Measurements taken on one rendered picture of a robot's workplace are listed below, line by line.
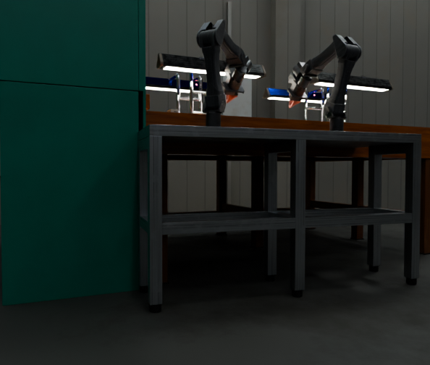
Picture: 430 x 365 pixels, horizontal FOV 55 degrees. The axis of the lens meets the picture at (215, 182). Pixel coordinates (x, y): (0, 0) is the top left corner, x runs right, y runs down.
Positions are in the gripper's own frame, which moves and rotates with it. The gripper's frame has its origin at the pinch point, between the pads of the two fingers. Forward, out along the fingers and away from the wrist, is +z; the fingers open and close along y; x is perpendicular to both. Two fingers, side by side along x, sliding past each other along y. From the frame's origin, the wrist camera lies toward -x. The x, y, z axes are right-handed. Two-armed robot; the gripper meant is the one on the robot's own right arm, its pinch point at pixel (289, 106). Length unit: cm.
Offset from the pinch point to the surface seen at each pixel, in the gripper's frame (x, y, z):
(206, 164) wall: -121, -42, 187
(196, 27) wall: -232, -30, 94
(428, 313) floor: 121, -1, -11
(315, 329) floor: 119, 46, -8
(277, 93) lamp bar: -63, -37, 41
